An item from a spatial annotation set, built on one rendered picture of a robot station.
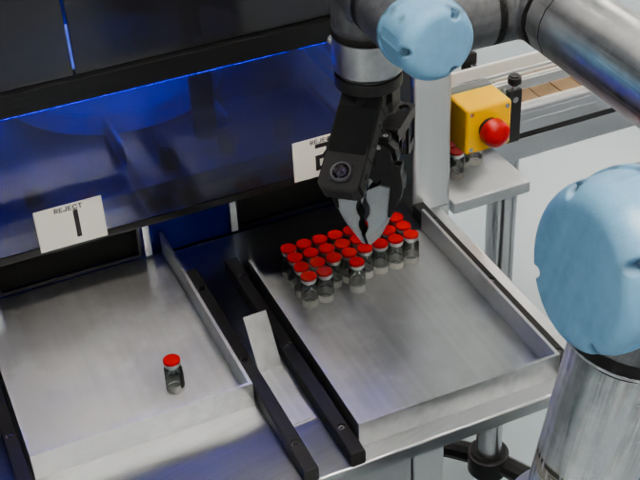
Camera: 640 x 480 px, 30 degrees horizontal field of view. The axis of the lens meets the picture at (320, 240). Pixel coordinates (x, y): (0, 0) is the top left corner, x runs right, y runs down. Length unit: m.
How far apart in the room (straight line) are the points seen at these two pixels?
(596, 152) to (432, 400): 2.27
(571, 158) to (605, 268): 2.76
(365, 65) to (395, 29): 0.14
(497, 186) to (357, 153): 0.59
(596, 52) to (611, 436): 0.32
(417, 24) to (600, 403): 0.37
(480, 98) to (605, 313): 0.93
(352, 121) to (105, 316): 0.50
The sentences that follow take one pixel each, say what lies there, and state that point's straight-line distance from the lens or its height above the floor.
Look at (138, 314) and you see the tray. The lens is 1.56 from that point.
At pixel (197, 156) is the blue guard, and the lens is 1.51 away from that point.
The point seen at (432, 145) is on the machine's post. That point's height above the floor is 0.99.
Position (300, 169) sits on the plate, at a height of 1.01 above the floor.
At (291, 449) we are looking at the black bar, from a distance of 1.33.
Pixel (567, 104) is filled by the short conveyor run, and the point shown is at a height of 0.92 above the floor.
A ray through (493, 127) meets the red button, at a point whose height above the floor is 1.01.
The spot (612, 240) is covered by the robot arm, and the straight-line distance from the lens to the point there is 0.76.
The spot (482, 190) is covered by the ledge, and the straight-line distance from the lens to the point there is 1.76.
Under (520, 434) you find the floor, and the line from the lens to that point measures 2.63.
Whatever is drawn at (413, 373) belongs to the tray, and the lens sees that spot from 1.44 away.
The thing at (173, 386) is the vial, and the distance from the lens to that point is 1.43.
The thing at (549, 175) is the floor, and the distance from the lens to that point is 3.44.
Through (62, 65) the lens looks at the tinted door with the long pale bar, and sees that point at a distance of 1.41.
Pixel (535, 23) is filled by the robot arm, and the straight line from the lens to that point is 1.10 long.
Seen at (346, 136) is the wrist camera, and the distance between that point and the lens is 1.22.
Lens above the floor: 1.85
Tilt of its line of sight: 36 degrees down
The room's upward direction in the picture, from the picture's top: 3 degrees counter-clockwise
